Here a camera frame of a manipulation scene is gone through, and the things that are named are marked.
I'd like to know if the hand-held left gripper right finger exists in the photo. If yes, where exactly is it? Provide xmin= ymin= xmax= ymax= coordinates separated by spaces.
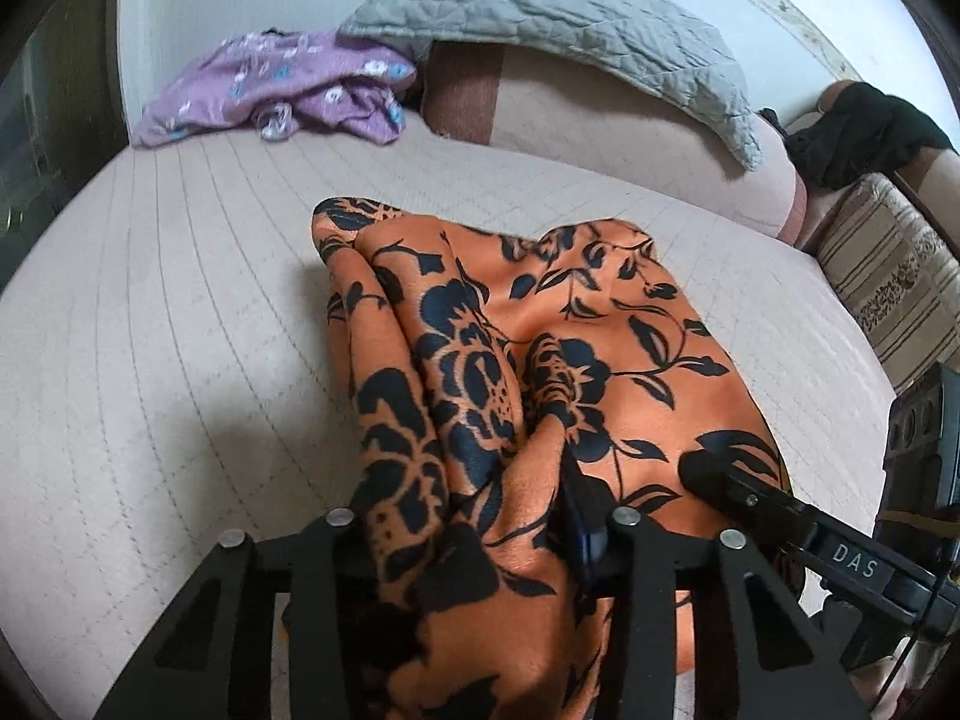
xmin=559 ymin=457 xmax=875 ymax=720

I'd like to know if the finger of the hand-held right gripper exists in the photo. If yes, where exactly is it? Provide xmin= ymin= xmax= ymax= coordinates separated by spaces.
xmin=679 ymin=448 xmax=818 ymax=563

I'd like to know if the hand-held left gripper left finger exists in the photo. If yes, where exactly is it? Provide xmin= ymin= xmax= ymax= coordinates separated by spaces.
xmin=94 ymin=508 xmax=376 ymax=720

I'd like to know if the orange black floral garment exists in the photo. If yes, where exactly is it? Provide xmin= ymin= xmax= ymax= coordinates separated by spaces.
xmin=281 ymin=196 xmax=807 ymax=720

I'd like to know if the beige striped cushion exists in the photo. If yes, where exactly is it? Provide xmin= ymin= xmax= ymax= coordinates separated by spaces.
xmin=814 ymin=172 xmax=960 ymax=395

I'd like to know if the pink quilted bed cover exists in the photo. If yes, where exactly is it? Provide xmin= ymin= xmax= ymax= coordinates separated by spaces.
xmin=0 ymin=124 xmax=901 ymax=691

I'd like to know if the black cloth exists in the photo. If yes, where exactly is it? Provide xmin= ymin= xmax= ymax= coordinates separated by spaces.
xmin=784 ymin=81 xmax=957 ymax=192

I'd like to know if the pink bolster pillow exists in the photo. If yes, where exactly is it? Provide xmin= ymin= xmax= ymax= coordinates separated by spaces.
xmin=420 ymin=41 xmax=815 ymax=245

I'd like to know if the purple floral cloth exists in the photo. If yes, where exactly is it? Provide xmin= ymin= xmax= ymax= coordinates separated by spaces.
xmin=131 ymin=28 xmax=417 ymax=147

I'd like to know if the grey quilted blanket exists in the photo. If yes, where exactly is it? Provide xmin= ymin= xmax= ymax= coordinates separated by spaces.
xmin=337 ymin=0 xmax=766 ymax=172

